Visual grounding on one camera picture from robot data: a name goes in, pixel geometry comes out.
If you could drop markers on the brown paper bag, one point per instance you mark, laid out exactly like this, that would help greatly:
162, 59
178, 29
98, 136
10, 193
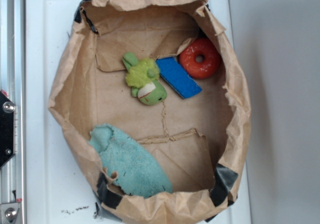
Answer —
201, 142

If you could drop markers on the silver corner bracket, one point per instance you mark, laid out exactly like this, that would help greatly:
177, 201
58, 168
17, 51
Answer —
10, 213

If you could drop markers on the green plush toy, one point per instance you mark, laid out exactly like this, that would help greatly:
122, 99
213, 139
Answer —
143, 78

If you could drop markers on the orange ring donut toy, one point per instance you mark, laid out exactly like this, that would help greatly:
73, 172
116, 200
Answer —
200, 59

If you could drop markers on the black metal bracket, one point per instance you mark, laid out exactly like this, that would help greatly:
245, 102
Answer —
7, 129

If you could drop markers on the blue rectangular sponge block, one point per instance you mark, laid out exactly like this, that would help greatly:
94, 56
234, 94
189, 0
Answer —
177, 78

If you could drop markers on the aluminium frame rail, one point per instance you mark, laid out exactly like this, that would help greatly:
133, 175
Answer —
12, 60

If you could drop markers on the light blue terry cloth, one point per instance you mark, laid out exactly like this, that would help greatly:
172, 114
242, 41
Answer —
138, 172

